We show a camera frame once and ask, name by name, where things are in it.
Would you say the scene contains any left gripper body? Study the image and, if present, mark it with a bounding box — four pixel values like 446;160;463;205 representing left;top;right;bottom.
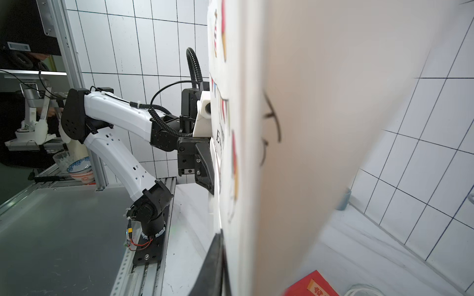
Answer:
177;137;215;194

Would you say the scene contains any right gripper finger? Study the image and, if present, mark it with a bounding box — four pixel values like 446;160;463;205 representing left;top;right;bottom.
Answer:
189;231;227;296

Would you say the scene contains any red printed paper bag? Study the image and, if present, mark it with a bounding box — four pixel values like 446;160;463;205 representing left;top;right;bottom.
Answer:
283;271;339;296

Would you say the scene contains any white Happy Every Day bag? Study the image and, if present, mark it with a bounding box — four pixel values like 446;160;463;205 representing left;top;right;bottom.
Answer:
207;1;458;296

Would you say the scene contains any green Fresh paper bag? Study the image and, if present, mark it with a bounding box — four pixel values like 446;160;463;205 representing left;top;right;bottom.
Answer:
344;284;385;296

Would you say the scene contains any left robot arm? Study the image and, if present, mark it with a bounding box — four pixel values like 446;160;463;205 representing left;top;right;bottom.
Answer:
60;48;215;244

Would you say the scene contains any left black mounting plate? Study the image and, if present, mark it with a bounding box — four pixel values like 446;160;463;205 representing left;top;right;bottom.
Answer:
132;206;170;266

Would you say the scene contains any blue patterned bowl on bench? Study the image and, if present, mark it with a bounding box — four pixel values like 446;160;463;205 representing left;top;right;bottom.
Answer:
67;157;95;184

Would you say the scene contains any clear plastic cup on bench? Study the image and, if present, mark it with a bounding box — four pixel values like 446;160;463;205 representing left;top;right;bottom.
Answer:
53;150;74;173

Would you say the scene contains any grey-green ceramic cup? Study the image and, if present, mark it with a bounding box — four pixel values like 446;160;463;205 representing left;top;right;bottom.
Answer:
335;188;351;211

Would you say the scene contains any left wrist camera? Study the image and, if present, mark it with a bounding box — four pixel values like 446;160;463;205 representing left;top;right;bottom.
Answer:
193;91;212;138

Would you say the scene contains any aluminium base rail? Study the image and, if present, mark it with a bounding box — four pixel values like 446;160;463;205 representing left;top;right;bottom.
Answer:
111;177;177;296

